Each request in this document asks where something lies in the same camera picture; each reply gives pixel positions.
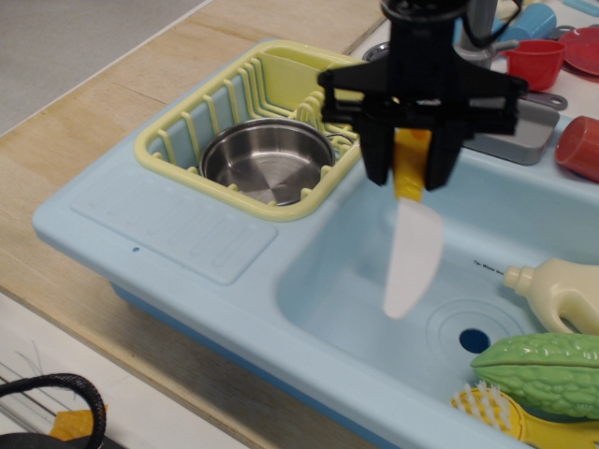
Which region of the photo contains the silver pot lid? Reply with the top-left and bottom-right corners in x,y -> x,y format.
362,41 -> 390,63

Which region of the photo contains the blue toy cup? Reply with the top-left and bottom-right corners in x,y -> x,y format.
492,2 -> 557,42

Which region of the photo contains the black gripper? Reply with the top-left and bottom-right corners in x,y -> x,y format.
318,13 -> 528,191

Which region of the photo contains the green toy bitter gourd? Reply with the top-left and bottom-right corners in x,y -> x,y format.
471,333 -> 598,420

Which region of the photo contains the yellow dish brush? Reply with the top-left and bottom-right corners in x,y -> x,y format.
451,381 -> 598,449

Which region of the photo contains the red toy plate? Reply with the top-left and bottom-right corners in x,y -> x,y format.
558,26 -> 599,76

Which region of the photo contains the grey toy utensil handle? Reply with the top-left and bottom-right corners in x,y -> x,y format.
522,92 -> 568,111

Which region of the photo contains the stainless steel pot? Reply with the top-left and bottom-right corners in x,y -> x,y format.
198,118 -> 354,207

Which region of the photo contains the yellow dish drying rack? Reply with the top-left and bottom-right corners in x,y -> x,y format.
134,40 -> 361,222

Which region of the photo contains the grey toy faucet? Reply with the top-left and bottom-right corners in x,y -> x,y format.
453,0 -> 562,166

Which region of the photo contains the black braided cable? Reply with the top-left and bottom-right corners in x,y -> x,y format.
0,372 -> 107,449

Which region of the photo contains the red toy measuring cup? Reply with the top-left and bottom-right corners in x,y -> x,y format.
499,39 -> 565,92

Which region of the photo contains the cream toy detergent bottle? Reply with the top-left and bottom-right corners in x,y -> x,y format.
503,258 -> 598,335

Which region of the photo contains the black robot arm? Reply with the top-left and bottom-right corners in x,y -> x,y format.
318,1 -> 528,191

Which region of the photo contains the light blue toy sink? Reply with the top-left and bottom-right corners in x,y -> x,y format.
33,118 -> 598,448

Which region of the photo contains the yellow handled toy knife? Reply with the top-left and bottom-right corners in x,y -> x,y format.
383,128 -> 445,320

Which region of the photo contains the yellow tape piece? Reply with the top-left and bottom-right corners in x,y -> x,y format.
49,410 -> 106,442

